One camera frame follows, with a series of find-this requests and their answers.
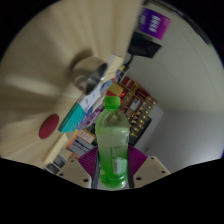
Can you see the pale yellow notebook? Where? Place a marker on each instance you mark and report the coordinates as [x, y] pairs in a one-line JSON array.
[[55, 149]]

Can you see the small steel bowl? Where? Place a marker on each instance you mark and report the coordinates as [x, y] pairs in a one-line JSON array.
[[87, 73]]

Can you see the flat round red coaster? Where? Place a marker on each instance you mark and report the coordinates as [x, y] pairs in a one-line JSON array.
[[48, 126]]

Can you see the wooden shelf unit with trophies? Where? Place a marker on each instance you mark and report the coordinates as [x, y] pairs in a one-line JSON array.
[[140, 100]]

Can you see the yellow gift box red ribbon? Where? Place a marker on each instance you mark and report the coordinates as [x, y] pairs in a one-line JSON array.
[[116, 89]]

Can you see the small orange standing box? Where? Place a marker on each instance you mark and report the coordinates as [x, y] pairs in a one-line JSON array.
[[86, 136]]

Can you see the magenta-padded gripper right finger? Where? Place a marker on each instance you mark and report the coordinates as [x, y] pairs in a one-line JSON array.
[[137, 161]]

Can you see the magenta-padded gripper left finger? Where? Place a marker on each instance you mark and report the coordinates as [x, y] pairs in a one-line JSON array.
[[87, 161]]

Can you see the beige book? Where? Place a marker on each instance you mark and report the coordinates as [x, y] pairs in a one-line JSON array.
[[115, 64]]

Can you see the black office chair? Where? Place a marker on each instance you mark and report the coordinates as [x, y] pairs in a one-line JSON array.
[[144, 45]]

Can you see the green drink bottle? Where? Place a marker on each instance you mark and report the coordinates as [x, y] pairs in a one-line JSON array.
[[112, 146]]

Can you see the purple sign board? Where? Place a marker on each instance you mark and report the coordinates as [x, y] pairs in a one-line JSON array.
[[155, 23]]

